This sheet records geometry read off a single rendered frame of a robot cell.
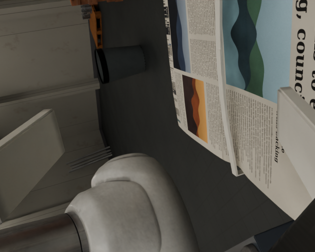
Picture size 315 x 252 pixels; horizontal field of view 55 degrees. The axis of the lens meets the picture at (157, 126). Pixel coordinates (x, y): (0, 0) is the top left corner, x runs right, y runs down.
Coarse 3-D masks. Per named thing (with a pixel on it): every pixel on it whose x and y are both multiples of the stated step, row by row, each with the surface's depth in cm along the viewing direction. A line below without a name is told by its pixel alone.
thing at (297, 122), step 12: (288, 96) 15; (300, 96) 14; (288, 108) 14; (300, 108) 13; (312, 108) 13; (288, 120) 14; (300, 120) 12; (312, 120) 12; (288, 132) 15; (300, 132) 13; (312, 132) 11; (288, 144) 15; (300, 144) 13; (312, 144) 11; (288, 156) 15; (300, 156) 13; (312, 156) 11; (300, 168) 13; (312, 168) 11; (312, 180) 12; (312, 192) 12
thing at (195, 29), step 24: (168, 0) 44; (192, 0) 38; (168, 24) 46; (192, 24) 39; (168, 48) 49; (192, 48) 41; (192, 72) 42; (216, 72) 37; (192, 96) 44; (216, 96) 38; (192, 120) 46; (216, 120) 40; (216, 144) 41
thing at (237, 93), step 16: (224, 0) 31; (240, 0) 29; (224, 16) 32; (240, 16) 30; (224, 32) 33; (240, 32) 30; (224, 48) 34; (240, 48) 31; (224, 64) 35; (240, 64) 32; (224, 80) 35; (240, 80) 32; (240, 96) 33; (240, 112) 34; (240, 128) 35; (224, 144) 39; (240, 144) 36; (240, 160) 37
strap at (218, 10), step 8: (216, 0) 31; (216, 8) 31; (216, 16) 31; (216, 24) 31; (216, 32) 32; (216, 40) 32; (216, 48) 32; (216, 56) 33; (216, 64) 33; (224, 88) 33; (224, 96) 34; (224, 104) 34; (224, 112) 35; (224, 120) 35; (224, 128) 36; (232, 144) 36; (232, 152) 37; (232, 160) 37; (232, 168) 38
